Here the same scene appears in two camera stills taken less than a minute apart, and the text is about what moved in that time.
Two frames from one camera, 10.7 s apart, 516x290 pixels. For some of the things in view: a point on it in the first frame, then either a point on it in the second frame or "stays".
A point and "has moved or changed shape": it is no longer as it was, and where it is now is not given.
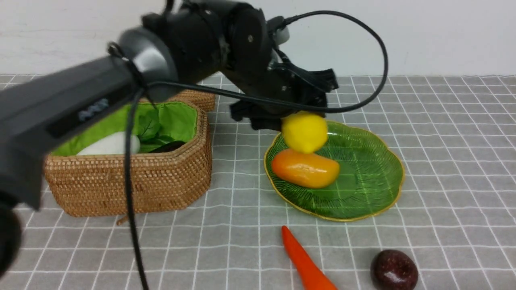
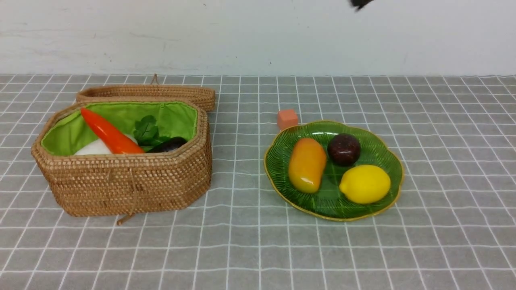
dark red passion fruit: [392, 270] -> [343, 149]
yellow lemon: [305, 131] -> [365, 184]
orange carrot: [313, 277] -> [116, 145]
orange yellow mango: [305, 169] has moved or changed shape
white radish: [114, 143] stays
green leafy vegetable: [147, 129] stays
